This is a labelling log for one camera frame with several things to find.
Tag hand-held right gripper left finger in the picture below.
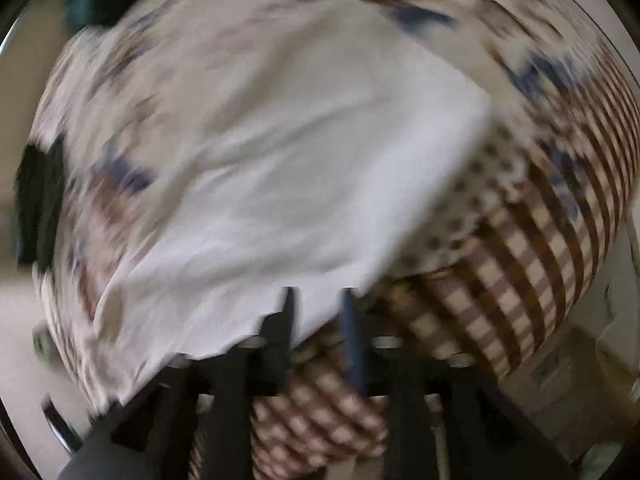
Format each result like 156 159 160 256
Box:
57 286 297 480

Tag white pants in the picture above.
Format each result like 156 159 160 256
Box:
62 0 496 411

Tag floral printed blanket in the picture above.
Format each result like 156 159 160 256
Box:
27 0 640 480

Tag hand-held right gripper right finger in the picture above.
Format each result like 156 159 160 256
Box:
341 287 566 480

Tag black cloth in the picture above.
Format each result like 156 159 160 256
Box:
14 137 68 268

